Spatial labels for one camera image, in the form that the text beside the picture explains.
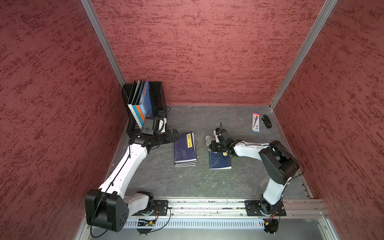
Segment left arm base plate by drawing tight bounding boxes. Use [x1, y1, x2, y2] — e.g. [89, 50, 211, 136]
[138, 200, 169, 216]

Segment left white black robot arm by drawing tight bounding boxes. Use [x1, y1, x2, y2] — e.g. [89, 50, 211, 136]
[85, 129, 180, 232]

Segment blue orange upright folder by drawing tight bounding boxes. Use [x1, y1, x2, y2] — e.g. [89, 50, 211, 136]
[135, 80, 152, 128]

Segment blue book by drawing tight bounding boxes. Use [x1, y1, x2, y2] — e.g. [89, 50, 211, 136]
[209, 152, 232, 170]

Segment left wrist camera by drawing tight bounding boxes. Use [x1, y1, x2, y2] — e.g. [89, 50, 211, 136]
[140, 117, 167, 136]

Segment aluminium rail frame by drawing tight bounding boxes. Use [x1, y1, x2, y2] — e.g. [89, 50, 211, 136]
[74, 197, 340, 240]

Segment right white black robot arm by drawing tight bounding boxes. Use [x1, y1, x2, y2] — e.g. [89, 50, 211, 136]
[206, 128, 300, 217]

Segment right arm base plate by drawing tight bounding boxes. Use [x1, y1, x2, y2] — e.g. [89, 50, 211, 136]
[245, 200, 287, 218]

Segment black mesh file basket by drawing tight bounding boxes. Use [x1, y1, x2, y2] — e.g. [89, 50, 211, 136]
[122, 82, 167, 137]

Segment white teal upright book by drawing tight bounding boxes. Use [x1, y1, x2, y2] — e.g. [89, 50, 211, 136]
[129, 80, 145, 129]

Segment grey fluffy cleaning cloth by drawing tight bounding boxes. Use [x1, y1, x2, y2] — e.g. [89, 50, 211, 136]
[205, 135, 217, 147]

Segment white blue pen box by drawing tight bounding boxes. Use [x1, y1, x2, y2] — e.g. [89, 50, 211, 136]
[252, 113, 260, 133]

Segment purple book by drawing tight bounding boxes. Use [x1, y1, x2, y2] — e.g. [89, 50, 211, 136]
[174, 132, 197, 163]
[174, 160, 197, 167]
[174, 164, 196, 168]

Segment slotted cable duct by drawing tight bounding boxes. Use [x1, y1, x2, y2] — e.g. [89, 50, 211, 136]
[123, 218, 265, 230]

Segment small black device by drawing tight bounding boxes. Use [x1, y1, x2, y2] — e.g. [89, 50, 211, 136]
[262, 115, 272, 129]

